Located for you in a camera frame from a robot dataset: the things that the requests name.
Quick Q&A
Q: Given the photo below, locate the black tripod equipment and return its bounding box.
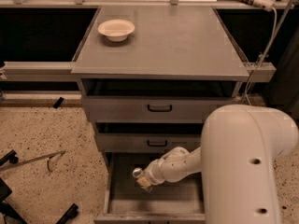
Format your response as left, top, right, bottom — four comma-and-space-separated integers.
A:
0, 150, 27, 224

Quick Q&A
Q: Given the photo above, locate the metal rod on floor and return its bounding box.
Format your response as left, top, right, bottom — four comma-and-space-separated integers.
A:
0, 150, 65, 172

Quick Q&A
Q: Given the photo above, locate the white cable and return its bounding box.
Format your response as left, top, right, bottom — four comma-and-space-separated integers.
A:
241, 7, 299, 105

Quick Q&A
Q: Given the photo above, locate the small black block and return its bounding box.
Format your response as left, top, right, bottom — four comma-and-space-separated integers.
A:
53, 97, 64, 108

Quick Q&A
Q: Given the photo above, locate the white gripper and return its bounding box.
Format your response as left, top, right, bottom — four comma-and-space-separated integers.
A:
137, 160, 165, 188

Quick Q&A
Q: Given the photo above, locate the grey drawer cabinet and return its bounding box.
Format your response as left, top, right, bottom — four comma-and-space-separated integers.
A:
70, 5, 250, 224

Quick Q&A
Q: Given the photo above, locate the grey bottom drawer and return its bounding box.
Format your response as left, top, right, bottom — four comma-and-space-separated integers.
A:
94, 153, 206, 224

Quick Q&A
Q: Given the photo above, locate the silver blue redbull can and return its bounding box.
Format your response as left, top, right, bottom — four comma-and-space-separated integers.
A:
132, 167, 152, 192

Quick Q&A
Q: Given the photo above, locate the grey drawer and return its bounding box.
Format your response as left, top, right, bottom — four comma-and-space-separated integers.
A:
81, 78, 238, 123
94, 153, 206, 224
93, 122, 203, 153

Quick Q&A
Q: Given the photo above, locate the black stand leg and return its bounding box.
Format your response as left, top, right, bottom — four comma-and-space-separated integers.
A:
56, 203, 78, 224

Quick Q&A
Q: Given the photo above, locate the grey middle drawer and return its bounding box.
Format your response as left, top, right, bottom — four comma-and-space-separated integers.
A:
93, 122, 203, 153

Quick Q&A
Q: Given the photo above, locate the grey top drawer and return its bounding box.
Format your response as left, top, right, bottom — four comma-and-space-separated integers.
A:
81, 78, 238, 123

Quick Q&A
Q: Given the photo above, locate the white paper bowl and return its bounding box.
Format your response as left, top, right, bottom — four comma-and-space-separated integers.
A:
97, 20, 135, 42

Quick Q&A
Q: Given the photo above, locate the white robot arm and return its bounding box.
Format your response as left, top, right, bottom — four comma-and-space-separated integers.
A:
133, 105, 298, 224

